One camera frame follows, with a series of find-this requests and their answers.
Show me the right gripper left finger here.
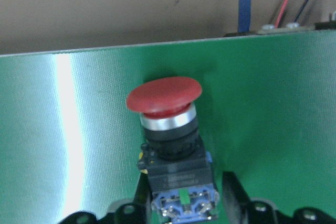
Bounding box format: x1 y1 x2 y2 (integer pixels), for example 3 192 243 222
132 174 152 223

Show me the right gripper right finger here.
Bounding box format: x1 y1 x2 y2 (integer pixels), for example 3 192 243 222
222 172 249 223

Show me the red mushroom push button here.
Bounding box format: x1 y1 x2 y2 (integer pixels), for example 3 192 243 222
126 77 219 223

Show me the green conveyor belt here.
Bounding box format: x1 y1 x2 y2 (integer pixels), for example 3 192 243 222
1 30 335 223

